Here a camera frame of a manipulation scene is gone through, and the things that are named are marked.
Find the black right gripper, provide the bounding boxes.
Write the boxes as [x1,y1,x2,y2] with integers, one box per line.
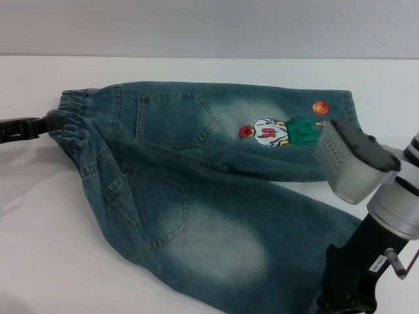
[307,212,412,314]

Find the blue denim shorts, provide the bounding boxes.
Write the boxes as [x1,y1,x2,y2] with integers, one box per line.
[48,80,363,314]

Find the small metal cable plug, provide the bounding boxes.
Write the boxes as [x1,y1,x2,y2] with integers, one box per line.
[384,248,407,279]

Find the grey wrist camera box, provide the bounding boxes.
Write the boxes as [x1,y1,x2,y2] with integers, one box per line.
[314,118,402,205]

